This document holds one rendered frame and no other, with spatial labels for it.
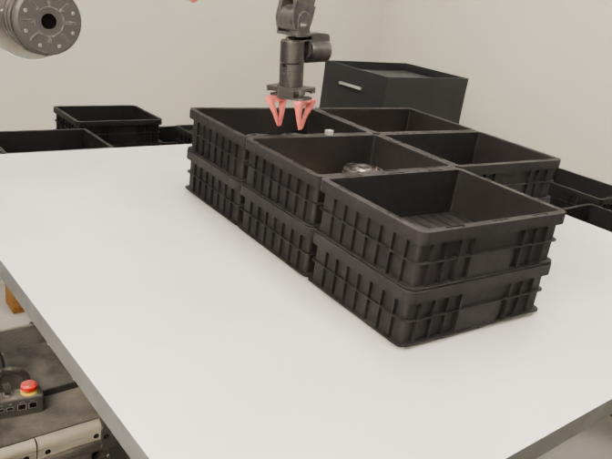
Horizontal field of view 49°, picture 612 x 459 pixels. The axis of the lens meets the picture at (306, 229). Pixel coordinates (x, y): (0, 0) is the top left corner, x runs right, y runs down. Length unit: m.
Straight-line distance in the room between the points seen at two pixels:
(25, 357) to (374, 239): 1.09
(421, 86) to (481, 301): 2.17
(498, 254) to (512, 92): 4.01
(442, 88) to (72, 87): 2.42
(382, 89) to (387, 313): 2.10
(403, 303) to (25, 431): 0.96
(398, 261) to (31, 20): 0.90
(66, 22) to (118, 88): 3.26
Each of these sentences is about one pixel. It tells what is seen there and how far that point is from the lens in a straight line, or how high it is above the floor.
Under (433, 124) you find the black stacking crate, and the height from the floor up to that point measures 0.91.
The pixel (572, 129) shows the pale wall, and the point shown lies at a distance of 4.99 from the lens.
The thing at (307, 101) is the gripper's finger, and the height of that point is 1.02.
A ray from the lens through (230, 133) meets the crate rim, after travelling 1.60.
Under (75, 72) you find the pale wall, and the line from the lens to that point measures 4.69.
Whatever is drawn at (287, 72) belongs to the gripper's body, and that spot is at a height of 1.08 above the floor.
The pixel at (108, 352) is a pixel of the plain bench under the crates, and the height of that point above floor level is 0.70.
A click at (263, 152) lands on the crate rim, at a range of 1.48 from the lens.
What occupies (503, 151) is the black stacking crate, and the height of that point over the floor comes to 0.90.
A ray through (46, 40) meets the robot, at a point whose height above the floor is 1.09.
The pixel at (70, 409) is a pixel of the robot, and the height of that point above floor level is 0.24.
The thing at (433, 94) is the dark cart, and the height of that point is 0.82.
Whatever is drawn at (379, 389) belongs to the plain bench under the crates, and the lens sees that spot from 1.10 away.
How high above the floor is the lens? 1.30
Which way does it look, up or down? 21 degrees down
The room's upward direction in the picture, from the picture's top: 8 degrees clockwise
